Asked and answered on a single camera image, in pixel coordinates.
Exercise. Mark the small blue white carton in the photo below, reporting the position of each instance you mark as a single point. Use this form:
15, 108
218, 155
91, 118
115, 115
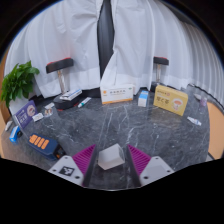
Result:
143, 99

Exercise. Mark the white block charger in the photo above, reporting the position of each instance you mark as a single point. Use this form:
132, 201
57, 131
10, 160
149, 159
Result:
110, 157

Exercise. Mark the small purple bottle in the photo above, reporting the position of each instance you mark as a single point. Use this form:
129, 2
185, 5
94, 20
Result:
203, 101

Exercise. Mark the printed picture packet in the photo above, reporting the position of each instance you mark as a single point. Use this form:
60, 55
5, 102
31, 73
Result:
48, 112

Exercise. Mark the white flat packet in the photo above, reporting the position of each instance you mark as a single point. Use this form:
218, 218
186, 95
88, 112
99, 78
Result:
49, 106
38, 117

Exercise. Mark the purple cardboard box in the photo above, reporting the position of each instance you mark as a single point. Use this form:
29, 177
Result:
25, 115

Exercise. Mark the narrow white curtain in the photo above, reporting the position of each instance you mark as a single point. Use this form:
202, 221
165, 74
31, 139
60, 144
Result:
140, 36

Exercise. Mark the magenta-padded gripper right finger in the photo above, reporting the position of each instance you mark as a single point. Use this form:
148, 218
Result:
156, 168

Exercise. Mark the wide white curtain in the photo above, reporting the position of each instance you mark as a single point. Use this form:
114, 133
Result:
60, 33

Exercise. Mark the large black red-topped stool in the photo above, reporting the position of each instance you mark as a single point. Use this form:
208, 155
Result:
60, 65

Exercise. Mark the white tube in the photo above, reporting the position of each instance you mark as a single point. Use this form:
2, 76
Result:
84, 102

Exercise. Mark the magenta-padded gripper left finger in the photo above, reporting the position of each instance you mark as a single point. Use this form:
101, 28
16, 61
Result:
66, 170

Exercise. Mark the small blue box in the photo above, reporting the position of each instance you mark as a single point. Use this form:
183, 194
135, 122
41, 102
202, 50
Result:
14, 134

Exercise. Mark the white orange-striped carton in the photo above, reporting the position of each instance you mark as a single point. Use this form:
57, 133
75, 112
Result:
116, 94

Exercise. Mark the green potted plant white pot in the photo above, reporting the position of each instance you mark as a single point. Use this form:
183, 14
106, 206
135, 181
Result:
18, 81

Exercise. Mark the blue power strip orange sockets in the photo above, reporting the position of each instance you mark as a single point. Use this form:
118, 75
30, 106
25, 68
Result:
45, 146

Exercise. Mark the yellow cardboard box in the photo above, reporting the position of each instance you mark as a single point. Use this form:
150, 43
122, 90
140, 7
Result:
170, 99

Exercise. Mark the white blue sachet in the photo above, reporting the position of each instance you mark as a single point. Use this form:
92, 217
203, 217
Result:
194, 121

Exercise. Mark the small black round object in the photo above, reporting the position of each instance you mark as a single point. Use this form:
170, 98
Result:
19, 134

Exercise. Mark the small black red-topped stool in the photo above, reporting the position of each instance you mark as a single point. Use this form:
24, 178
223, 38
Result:
160, 61

